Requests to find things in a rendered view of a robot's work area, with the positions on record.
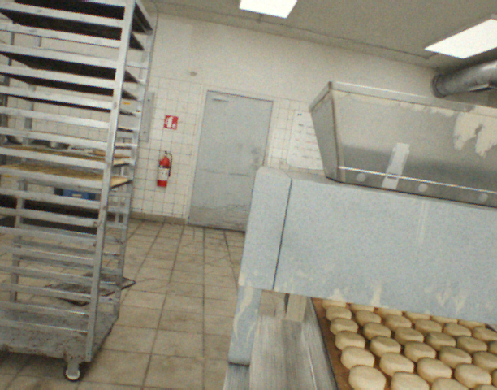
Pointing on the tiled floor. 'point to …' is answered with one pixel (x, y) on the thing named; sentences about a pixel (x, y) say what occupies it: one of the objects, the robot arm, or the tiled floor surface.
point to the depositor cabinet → (274, 359)
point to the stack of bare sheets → (90, 287)
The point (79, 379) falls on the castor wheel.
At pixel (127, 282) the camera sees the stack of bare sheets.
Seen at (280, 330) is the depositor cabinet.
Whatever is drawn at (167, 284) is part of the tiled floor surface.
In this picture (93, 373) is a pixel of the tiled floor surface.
